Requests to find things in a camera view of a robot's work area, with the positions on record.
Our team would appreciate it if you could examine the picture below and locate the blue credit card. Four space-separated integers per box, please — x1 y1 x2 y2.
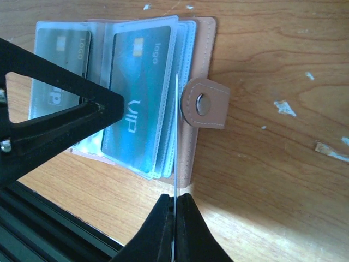
101 26 171 173

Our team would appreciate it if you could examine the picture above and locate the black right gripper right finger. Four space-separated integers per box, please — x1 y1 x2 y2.
174 193 232 262

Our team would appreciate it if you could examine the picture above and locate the black credit card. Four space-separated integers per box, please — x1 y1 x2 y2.
28 28 91 119

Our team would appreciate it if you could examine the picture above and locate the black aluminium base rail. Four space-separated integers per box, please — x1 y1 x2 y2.
1 182 123 261

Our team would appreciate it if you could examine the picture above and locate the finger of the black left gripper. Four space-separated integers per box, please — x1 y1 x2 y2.
1 39 125 188

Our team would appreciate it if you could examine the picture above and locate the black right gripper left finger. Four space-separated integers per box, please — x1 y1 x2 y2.
111 194 174 262

